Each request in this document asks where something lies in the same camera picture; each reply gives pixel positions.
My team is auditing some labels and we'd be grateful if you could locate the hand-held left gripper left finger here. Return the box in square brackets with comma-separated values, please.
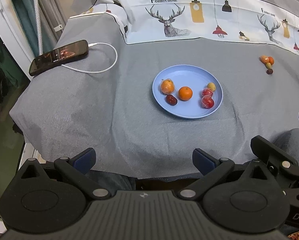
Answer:
[13, 148, 112, 200]

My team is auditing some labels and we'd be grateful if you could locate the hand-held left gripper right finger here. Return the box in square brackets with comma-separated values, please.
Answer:
[177, 148, 276, 200]

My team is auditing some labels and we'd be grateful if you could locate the blue plastic plate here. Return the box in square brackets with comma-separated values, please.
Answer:
[152, 65, 223, 119]

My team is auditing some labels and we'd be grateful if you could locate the plastic-wrapped red fruit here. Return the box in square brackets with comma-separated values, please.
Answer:
[201, 96, 215, 109]

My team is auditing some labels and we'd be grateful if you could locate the person's right leg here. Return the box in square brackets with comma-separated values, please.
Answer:
[272, 128, 299, 236]

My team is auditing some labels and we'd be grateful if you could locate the grey deer print bedsheet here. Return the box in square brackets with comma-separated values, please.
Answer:
[9, 0, 299, 182]

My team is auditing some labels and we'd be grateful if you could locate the black smartphone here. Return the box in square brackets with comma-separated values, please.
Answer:
[29, 39, 89, 77]

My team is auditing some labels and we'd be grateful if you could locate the dotted white pole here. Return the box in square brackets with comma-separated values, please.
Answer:
[27, 0, 44, 55]

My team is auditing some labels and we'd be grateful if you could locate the hanging green cloth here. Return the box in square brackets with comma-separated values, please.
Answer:
[8, 0, 40, 55]

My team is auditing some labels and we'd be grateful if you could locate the grey curtain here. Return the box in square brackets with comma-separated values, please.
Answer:
[36, 0, 70, 43]

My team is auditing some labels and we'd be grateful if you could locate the white charging cable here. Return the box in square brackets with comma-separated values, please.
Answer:
[61, 42, 118, 74]

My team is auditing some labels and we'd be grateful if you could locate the white frame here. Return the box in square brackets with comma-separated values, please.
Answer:
[0, 0, 35, 64]

